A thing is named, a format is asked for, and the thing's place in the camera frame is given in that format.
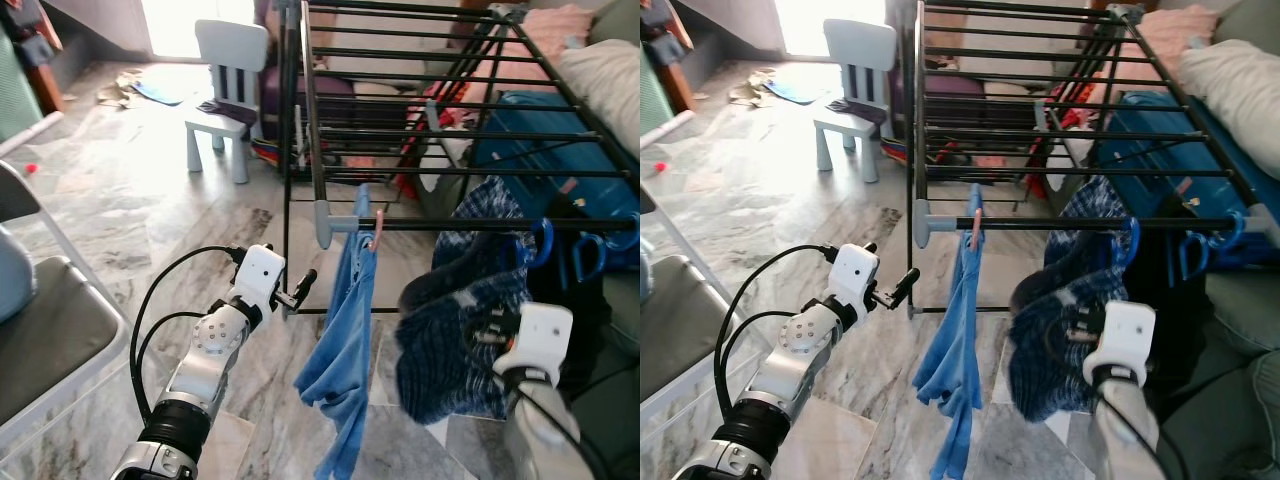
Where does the dark blue plaid garment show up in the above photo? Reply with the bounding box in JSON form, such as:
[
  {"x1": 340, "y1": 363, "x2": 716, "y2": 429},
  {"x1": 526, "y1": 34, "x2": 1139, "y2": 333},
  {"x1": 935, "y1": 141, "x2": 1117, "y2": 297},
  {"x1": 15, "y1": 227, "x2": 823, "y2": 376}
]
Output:
[
  {"x1": 395, "y1": 177, "x2": 542, "y2": 427},
  {"x1": 1008, "y1": 175, "x2": 1143, "y2": 425}
]

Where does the blue plastic hanger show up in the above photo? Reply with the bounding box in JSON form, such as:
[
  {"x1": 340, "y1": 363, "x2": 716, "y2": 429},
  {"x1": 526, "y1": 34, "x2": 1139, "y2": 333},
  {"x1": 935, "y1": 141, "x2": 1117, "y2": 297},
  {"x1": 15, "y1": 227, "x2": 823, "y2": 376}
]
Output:
[
  {"x1": 1178, "y1": 232, "x2": 1209, "y2": 283},
  {"x1": 572, "y1": 234, "x2": 609, "y2": 285},
  {"x1": 530, "y1": 217, "x2": 557, "y2": 273},
  {"x1": 1120, "y1": 217, "x2": 1143, "y2": 271}
]

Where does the blue T-shirt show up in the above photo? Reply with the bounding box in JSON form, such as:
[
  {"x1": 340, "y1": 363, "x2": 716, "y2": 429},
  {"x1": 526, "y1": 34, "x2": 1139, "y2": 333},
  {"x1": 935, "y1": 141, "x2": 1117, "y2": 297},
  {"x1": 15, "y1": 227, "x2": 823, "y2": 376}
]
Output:
[
  {"x1": 293, "y1": 183, "x2": 380, "y2": 480},
  {"x1": 912, "y1": 183, "x2": 992, "y2": 480}
]

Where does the black garment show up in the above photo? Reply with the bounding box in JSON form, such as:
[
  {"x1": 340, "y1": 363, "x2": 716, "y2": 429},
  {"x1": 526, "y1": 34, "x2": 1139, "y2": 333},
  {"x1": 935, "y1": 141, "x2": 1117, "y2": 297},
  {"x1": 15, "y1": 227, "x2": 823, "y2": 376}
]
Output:
[
  {"x1": 527, "y1": 195, "x2": 613, "y2": 401},
  {"x1": 1130, "y1": 195, "x2": 1211, "y2": 401}
]

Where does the black metal drying rack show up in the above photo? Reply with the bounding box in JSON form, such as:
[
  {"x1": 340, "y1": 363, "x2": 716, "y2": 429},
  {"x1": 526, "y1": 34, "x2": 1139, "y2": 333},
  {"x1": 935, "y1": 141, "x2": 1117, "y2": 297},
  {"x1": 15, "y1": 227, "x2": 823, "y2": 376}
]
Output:
[
  {"x1": 282, "y1": 0, "x2": 641, "y2": 319},
  {"x1": 908, "y1": 0, "x2": 1280, "y2": 321}
]

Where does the green sofa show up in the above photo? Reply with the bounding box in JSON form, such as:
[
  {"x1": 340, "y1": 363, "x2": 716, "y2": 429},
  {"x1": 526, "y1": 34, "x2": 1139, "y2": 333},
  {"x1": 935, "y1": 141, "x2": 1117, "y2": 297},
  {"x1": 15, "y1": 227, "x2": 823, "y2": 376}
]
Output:
[
  {"x1": 572, "y1": 0, "x2": 641, "y2": 480},
  {"x1": 1150, "y1": 0, "x2": 1280, "y2": 480}
]

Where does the purple cushioned seat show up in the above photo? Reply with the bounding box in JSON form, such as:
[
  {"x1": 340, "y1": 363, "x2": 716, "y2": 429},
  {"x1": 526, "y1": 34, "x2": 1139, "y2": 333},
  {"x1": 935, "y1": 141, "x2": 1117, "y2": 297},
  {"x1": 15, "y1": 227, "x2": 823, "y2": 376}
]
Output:
[
  {"x1": 888, "y1": 62, "x2": 986, "y2": 141},
  {"x1": 256, "y1": 60, "x2": 358, "y2": 143}
]

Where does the white folding chair grey seat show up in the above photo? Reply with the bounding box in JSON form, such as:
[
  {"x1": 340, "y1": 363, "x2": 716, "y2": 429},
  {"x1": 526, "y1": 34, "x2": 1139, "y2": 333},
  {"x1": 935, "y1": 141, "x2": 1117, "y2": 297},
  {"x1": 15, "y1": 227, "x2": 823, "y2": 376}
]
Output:
[
  {"x1": 640, "y1": 180, "x2": 746, "y2": 426},
  {"x1": 0, "y1": 160, "x2": 133, "y2": 453}
]

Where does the blue flat cloth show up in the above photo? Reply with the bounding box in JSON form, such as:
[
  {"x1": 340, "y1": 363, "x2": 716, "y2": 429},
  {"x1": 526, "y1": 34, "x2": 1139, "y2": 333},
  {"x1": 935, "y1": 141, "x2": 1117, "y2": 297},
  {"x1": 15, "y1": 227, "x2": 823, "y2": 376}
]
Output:
[
  {"x1": 765, "y1": 78, "x2": 816, "y2": 107},
  {"x1": 132, "y1": 78, "x2": 187, "y2": 107}
]

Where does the white child chair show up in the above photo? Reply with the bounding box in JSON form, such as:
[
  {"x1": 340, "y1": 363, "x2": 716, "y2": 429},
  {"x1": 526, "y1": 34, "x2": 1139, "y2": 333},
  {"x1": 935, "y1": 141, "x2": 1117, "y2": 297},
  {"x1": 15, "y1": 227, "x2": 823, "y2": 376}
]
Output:
[
  {"x1": 183, "y1": 19, "x2": 272, "y2": 186},
  {"x1": 812, "y1": 18, "x2": 899, "y2": 186}
]

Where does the beige crumpled cloth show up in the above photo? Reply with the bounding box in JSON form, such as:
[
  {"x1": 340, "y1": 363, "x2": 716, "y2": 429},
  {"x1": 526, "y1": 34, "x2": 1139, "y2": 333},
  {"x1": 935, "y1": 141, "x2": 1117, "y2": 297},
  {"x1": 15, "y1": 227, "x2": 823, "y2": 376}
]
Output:
[
  {"x1": 727, "y1": 68, "x2": 771, "y2": 109},
  {"x1": 95, "y1": 70, "x2": 141, "y2": 110}
]

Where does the blue-grey chair cushion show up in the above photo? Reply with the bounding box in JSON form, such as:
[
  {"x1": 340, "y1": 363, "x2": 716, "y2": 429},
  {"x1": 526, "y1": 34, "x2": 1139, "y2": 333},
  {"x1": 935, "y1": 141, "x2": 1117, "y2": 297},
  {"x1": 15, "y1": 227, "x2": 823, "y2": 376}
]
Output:
[{"x1": 0, "y1": 225, "x2": 37, "y2": 327}]

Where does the beige pillow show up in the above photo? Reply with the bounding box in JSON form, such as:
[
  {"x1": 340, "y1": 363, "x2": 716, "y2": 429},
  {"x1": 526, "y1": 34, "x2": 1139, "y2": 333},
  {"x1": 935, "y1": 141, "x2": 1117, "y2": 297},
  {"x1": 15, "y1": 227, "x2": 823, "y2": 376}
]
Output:
[
  {"x1": 555, "y1": 38, "x2": 641, "y2": 159},
  {"x1": 1178, "y1": 38, "x2": 1280, "y2": 181}
]

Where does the pink knitted cloth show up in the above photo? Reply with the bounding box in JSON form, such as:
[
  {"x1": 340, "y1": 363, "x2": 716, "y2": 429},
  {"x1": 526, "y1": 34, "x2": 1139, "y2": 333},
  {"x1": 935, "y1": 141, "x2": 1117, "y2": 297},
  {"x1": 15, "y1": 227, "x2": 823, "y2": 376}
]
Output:
[
  {"x1": 1135, "y1": 4, "x2": 1221, "y2": 71},
  {"x1": 515, "y1": 4, "x2": 593, "y2": 63}
]

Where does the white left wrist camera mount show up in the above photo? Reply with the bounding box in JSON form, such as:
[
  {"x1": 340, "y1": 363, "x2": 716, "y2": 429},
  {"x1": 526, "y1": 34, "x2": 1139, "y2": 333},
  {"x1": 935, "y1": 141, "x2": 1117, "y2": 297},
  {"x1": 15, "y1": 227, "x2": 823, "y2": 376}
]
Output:
[
  {"x1": 828, "y1": 243, "x2": 882, "y2": 313},
  {"x1": 232, "y1": 244, "x2": 288, "y2": 313}
]

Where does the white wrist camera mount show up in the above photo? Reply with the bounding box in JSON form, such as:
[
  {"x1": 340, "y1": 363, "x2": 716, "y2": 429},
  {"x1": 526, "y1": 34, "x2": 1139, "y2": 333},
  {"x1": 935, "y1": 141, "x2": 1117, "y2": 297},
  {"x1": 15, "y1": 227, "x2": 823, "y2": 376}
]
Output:
[
  {"x1": 1082, "y1": 302, "x2": 1158, "y2": 388},
  {"x1": 828, "y1": 243, "x2": 882, "y2": 313},
  {"x1": 494, "y1": 303, "x2": 575, "y2": 388},
  {"x1": 232, "y1": 244, "x2": 288, "y2": 313}
]

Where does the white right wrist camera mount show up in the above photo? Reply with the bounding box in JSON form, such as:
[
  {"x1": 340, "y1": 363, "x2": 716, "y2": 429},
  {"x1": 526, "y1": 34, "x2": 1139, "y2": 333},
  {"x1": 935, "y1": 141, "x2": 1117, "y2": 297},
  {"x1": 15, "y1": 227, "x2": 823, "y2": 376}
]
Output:
[
  {"x1": 1082, "y1": 302, "x2": 1158, "y2": 388},
  {"x1": 494, "y1": 303, "x2": 575, "y2": 388}
]

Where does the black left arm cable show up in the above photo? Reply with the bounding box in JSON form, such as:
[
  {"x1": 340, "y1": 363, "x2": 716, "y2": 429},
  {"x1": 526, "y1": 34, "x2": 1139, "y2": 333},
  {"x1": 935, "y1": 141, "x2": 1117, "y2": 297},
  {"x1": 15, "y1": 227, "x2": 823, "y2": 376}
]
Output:
[
  {"x1": 130, "y1": 245, "x2": 249, "y2": 426},
  {"x1": 712, "y1": 243, "x2": 841, "y2": 426}
]

